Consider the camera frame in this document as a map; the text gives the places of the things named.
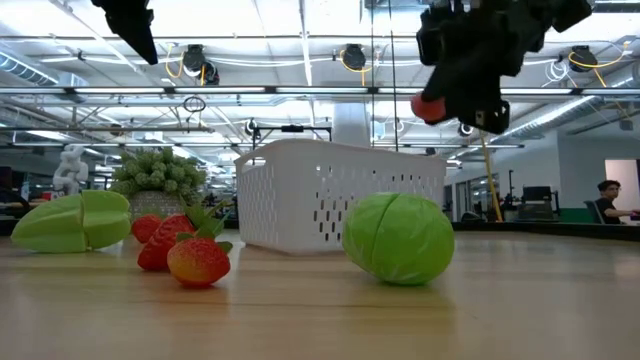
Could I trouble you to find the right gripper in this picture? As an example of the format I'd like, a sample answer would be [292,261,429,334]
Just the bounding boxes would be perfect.
[415,0,547,134]

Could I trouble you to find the pink toy peach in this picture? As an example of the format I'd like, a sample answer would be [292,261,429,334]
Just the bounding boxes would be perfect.
[410,92,447,124]

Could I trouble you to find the green toy cabbage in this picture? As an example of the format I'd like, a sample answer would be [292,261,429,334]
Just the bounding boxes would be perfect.
[341,192,456,287]

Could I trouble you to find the white perforated plastic basket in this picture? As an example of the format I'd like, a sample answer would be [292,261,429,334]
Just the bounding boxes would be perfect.
[233,138,448,255]

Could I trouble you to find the small red toy strawberry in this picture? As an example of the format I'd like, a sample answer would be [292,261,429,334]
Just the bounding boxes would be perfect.
[130,214,164,245]

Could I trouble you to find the green toy starfruit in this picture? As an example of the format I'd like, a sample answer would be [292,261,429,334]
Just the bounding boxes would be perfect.
[9,189,132,254]

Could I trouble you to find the large red toy strawberry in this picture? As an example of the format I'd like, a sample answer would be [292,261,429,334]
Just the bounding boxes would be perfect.
[136,200,227,274]

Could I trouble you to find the orange-red toy strawberry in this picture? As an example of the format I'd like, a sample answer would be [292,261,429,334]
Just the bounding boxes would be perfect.
[166,231,234,290]

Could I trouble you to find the white building column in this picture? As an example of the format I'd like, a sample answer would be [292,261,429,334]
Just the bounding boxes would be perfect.
[332,102,372,147]

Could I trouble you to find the black machine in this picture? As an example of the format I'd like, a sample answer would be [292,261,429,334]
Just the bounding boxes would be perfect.
[516,185,562,222]

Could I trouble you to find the green succulent potted plant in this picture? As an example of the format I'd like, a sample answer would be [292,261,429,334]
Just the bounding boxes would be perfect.
[109,147,209,221]

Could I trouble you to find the white robot figure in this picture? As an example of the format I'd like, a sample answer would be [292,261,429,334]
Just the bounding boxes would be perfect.
[52,144,90,197]

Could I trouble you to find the green pad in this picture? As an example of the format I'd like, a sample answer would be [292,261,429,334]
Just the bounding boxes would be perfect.
[558,207,594,225]

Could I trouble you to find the grey office chair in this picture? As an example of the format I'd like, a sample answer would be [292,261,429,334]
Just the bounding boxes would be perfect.
[583,199,606,225]

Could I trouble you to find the person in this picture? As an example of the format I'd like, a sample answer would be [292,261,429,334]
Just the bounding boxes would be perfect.
[594,179,640,225]

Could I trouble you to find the black ceiling cord reel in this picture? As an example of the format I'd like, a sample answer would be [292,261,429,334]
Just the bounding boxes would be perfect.
[341,43,369,72]
[181,43,221,86]
[568,44,600,74]

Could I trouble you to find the coiled black hanging cable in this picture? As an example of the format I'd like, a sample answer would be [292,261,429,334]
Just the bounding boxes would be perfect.
[182,95,207,114]

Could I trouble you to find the yellow hanging cable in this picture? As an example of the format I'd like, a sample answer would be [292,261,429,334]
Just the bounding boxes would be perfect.
[478,130,504,222]

